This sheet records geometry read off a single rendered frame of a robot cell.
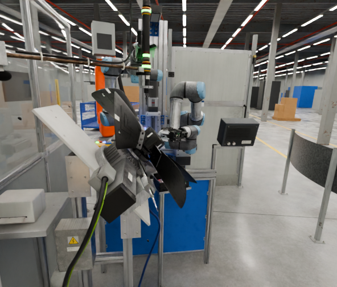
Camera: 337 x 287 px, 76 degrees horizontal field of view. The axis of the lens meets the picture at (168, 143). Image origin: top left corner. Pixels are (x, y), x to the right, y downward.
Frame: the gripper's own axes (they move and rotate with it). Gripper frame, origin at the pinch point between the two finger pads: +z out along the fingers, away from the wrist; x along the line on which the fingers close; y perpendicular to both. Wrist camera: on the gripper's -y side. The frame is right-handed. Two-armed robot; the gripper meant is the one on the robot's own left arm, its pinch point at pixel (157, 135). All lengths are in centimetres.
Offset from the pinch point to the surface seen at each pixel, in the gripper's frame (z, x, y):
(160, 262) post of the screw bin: -7, 96, 8
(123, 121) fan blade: 38.7, -17.1, 22.2
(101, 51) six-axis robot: -155, -64, -356
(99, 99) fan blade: 32.9, -20.9, -6.9
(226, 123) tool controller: -52, -6, 15
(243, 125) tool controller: -62, -6, 23
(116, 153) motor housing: 33.6, 1.0, 10.0
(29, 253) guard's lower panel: 64, 76, -36
